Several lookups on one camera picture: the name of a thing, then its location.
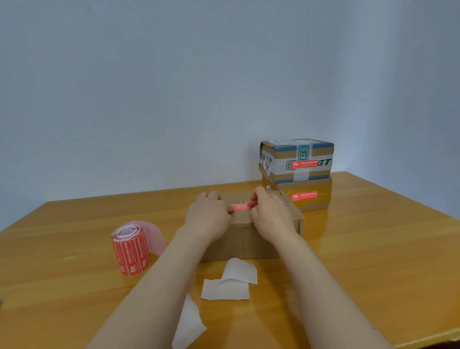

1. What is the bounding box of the box with green GT tape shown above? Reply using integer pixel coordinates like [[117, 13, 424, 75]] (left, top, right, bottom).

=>
[[258, 139, 335, 185]]

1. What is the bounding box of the wide cardboard box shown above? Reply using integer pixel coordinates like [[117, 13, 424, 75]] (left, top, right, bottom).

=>
[[195, 190, 305, 264]]

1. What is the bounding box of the person's right hand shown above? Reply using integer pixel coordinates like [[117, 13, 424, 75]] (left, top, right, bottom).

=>
[[247, 186, 301, 245]]

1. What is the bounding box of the person's right forearm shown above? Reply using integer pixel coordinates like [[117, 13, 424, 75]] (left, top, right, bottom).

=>
[[280, 233, 394, 349]]

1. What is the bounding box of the roll of red stickers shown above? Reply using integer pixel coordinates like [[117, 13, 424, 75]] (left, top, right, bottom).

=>
[[110, 221, 167, 277]]

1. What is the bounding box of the person's left forearm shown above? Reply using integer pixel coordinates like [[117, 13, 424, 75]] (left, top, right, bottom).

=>
[[86, 232, 209, 349]]

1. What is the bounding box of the person's left hand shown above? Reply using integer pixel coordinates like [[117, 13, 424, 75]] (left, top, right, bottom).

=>
[[178, 191, 235, 245]]

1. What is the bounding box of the cardboard box with torn tape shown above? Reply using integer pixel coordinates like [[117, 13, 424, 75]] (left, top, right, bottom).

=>
[[261, 174, 334, 212]]

